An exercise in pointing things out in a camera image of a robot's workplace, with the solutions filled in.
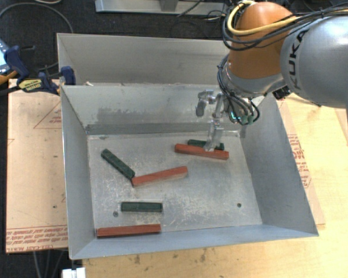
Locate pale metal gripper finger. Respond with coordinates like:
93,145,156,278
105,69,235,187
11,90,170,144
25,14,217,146
204,118,225,153
195,98,207,118

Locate dark green flat block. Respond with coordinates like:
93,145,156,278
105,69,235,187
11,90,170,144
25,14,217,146
120,202,164,213
100,148,136,181
187,138,226,152

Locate red-brown flat block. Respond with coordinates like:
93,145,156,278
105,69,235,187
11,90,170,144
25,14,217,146
173,143,230,162
96,224,162,239
131,166,189,188

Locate grey metal bin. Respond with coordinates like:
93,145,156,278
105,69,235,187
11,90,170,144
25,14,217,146
56,32,320,261

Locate brown cardboard board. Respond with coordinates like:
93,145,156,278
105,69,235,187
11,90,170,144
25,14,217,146
5,78,327,254

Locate black cylinder on white bracket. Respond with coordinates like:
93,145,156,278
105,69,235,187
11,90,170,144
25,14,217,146
249,85,291,108

